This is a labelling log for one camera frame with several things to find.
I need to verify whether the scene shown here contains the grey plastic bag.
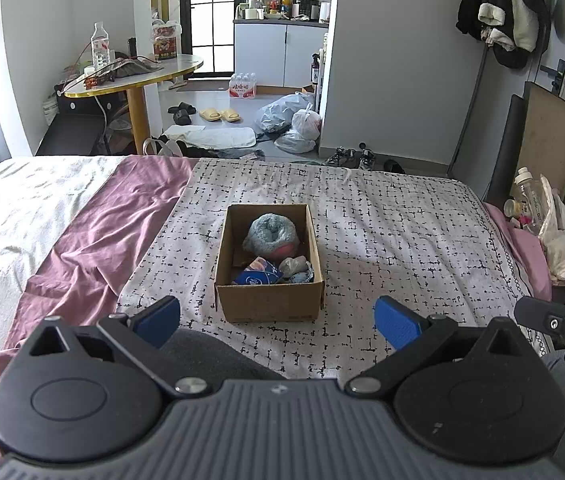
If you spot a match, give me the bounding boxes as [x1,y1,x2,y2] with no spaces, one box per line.
[255,92,315,133]

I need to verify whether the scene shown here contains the black low cabinet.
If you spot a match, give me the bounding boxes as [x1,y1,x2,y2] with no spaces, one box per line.
[35,92,130,157]

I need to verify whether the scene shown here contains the black door handle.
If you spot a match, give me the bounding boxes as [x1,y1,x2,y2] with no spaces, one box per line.
[539,59,565,95]

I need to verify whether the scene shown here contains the crumpled white plastic bag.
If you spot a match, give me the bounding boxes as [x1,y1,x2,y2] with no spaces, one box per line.
[537,175,565,281]

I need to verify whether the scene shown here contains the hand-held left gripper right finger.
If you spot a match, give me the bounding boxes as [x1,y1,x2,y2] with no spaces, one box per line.
[345,295,538,399]

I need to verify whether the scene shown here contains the blue patterned sock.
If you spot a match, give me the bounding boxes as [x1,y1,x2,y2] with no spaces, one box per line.
[232,256,284,286]

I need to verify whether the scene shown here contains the white black patterned blanket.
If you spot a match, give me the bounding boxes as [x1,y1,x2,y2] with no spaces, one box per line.
[117,157,538,381]

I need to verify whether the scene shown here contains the pink bed sheet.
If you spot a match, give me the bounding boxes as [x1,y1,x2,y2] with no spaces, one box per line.
[0,155,553,466]

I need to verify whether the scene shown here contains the hanging coats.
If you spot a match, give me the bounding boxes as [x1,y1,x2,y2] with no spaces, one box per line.
[456,0,555,70]

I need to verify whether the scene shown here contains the pink soft cloth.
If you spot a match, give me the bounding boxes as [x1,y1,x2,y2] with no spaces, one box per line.
[262,241,300,261]

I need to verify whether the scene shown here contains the cardboard box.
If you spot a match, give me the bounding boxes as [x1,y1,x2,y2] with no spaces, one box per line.
[214,203,325,323]

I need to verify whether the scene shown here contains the white kitchen cabinet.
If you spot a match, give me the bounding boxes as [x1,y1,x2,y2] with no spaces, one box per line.
[232,19,330,88]

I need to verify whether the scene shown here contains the brown board black frame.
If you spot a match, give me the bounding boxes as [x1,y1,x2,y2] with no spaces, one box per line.
[485,81,565,201]

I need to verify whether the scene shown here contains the clear plastic bag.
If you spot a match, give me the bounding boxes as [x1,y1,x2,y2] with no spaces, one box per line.
[273,130,318,155]

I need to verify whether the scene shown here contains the pack of water bottles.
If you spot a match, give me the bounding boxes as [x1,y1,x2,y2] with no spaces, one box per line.
[228,73,258,101]

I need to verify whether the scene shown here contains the dark clothes pile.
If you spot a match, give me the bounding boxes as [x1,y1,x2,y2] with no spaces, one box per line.
[157,135,266,161]

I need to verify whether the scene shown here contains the white soft sock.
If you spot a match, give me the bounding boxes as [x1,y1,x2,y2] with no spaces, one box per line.
[278,256,310,277]

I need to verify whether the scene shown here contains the white floor mat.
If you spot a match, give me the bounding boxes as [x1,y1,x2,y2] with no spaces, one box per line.
[165,124,257,150]

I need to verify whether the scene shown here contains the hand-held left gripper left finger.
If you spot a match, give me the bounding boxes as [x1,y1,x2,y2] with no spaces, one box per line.
[30,295,212,399]

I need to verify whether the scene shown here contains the dark patterned cloth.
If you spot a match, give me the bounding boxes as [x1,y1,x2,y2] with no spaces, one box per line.
[95,57,163,80]

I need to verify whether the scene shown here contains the round yellow edged table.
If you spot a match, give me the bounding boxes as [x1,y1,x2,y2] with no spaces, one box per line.
[64,53,204,156]

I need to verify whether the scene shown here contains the red snack bag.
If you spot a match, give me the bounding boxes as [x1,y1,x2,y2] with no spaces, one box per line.
[151,19,182,61]

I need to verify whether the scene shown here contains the black framed glass door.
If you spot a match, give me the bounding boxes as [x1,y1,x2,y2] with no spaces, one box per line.
[180,0,237,80]

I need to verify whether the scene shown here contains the clear water bottle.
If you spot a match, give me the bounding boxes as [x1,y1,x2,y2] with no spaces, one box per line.
[91,21,112,72]

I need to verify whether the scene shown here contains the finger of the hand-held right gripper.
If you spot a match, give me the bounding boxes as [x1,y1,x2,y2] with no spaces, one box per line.
[514,296,565,367]

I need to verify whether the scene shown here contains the clear plastic bottle white cap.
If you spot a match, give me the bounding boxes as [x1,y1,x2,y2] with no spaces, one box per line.
[515,167,548,233]

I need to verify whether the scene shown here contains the white red plastic bag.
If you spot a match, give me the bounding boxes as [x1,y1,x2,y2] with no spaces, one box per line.
[291,104,323,140]

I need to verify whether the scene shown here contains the white floral quilt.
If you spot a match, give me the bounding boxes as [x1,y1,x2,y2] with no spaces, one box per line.
[0,156,128,396]

